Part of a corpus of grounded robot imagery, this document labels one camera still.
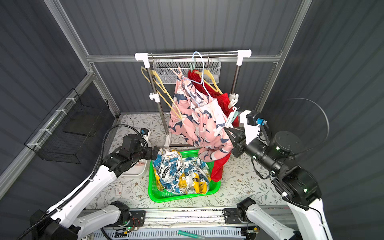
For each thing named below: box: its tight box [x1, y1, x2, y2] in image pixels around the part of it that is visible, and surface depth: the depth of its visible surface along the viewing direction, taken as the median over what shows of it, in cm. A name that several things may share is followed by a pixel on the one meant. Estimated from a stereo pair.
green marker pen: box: [177, 230, 206, 240], surface depth 71 cm
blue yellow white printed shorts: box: [152, 147, 211, 194], surface depth 82 cm
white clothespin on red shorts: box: [228, 94, 239, 109], surface depth 60 cm
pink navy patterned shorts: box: [168, 76, 234, 162], surface depth 63 cm
